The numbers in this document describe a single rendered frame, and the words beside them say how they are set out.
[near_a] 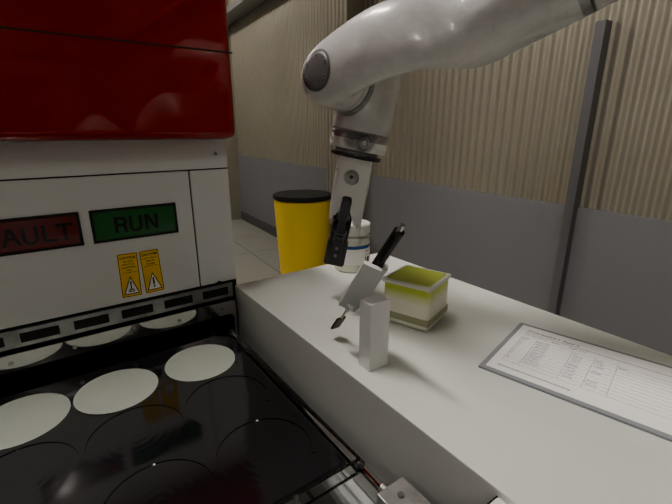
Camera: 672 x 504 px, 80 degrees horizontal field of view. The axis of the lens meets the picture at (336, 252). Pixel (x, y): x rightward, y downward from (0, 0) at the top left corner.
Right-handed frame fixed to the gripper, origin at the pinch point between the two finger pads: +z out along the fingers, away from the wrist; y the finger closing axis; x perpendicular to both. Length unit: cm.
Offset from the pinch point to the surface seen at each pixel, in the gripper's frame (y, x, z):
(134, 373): -12.6, 24.8, 20.0
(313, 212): 236, 22, 44
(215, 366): -10.2, 14.0, 17.9
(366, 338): -19.9, -5.3, 3.4
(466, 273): 170, -80, 48
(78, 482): -30.9, 20.5, 19.3
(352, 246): 12.6, -2.9, 2.1
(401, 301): -8.6, -10.4, 2.6
